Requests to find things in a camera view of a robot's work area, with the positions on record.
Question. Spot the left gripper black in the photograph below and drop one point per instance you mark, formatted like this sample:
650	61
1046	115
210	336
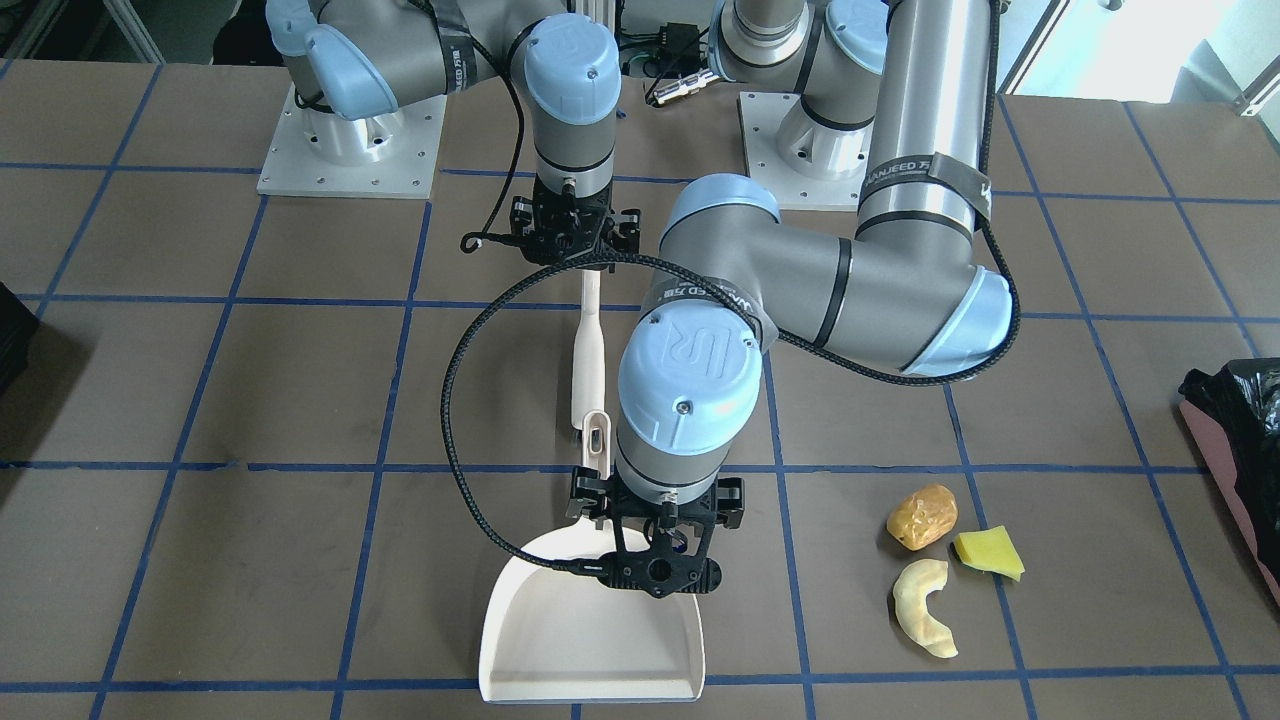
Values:
586	492

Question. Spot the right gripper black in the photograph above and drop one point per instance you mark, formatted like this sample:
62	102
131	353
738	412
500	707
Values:
522	217

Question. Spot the beige plastic dustpan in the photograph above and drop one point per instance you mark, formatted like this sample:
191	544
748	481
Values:
555	637

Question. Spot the white hand brush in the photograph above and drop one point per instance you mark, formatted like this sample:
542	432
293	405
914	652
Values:
588	364

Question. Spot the pale curved peel trash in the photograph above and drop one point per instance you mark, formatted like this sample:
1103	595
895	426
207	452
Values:
911	590

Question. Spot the brown potato-like trash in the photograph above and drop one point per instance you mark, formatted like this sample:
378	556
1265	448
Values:
925	516

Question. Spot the yellow sponge piece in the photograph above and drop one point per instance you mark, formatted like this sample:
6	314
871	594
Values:
990	550

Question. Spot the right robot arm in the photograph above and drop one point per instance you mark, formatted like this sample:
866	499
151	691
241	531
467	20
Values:
366	73

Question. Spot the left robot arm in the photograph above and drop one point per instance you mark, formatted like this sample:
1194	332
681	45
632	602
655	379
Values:
900	299

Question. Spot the black bin at edge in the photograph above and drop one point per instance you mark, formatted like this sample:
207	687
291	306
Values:
18	326

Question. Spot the black bag lined bin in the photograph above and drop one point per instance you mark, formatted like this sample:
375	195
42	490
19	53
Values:
1233	416

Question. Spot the silver cylindrical connector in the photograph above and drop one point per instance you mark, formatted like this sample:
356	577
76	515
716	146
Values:
664	93

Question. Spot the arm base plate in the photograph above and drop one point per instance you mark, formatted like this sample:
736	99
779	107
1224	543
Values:
805	165
392	156

